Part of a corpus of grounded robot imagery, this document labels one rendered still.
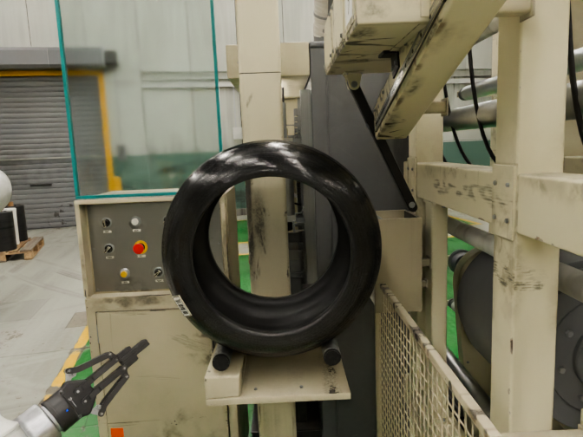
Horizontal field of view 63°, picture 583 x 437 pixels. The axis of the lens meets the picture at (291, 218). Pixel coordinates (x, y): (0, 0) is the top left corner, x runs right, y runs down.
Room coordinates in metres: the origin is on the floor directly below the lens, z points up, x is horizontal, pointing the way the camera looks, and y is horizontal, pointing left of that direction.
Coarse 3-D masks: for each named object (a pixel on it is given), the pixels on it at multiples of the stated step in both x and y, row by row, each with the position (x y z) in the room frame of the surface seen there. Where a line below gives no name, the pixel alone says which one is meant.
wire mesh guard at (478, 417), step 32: (384, 288) 1.39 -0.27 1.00; (384, 320) 1.42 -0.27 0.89; (384, 352) 1.42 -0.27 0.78; (416, 352) 1.06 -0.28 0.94; (384, 384) 1.42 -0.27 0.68; (416, 384) 1.06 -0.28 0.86; (448, 384) 0.82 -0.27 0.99; (416, 416) 1.06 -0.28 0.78; (448, 416) 0.85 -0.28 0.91; (480, 416) 0.69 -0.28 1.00
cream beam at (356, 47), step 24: (336, 0) 1.16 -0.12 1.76; (360, 0) 0.89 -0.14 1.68; (384, 0) 0.89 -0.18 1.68; (408, 0) 0.89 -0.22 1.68; (336, 24) 1.17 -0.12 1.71; (360, 24) 0.90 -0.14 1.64; (384, 24) 0.90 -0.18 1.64; (408, 24) 0.91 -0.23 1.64; (336, 48) 1.19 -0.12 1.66; (360, 48) 1.11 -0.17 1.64; (384, 48) 1.12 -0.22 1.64; (336, 72) 1.45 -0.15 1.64; (384, 72) 1.49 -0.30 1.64
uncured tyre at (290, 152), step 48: (240, 144) 1.19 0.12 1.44; (288, 144) 1.17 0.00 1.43; (192, 192) 1.13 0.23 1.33; (336, 192) 1.13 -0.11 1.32; (192, 240) 1.12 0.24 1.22; (192, 288) 1.12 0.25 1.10; (240, 288) 1.42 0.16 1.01; (336, 288) 1.38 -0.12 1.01; (240, 336) 1.13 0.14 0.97; (288, 336) 1.13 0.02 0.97
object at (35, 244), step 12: (12, 204) 7.49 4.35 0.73; (0, 216) 6.62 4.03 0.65; (12, 216) 6.81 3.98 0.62; (24, 216) 7.53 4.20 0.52; (0, 228) 6.61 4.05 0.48; (12, 228) 6.76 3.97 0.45; (24, 228) 7.48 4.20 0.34; (0, 240) 6.60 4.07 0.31; (12, 240) 6.73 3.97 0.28; (24, 240) 7.45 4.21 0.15; (36, 240) 7.42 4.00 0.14; (0, 252) 6.57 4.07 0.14; (12, 252) 6.62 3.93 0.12; (24, 252) 6.67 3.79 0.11; (36, 252) 7.10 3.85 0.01
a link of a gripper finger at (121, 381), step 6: (120, 378) 1.00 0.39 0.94; (126, 378) 0.99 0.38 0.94; (114, 384) 1.00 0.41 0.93; (120, 384) 0.98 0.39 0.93; (114, 390) 0.97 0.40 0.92; (108, 396) 0.96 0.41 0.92; (114, 396) 0.97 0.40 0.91; (102, 402) 0.95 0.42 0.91; (108, 402) 0.96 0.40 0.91; (102, 408) 0.95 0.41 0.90; (102, 414) 0.94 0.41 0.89
